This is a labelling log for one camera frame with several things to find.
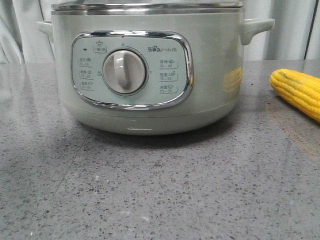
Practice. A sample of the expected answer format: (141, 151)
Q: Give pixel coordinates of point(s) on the glass pot lid steel rim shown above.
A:
(73, 5)

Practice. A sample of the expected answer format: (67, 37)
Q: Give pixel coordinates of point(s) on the yellow corn cob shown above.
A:
(299, 89)

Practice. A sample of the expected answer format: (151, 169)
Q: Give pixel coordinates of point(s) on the pale green electric pot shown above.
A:
(145, 71)

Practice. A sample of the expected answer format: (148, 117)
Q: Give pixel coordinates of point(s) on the white curtain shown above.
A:
(296, 34)

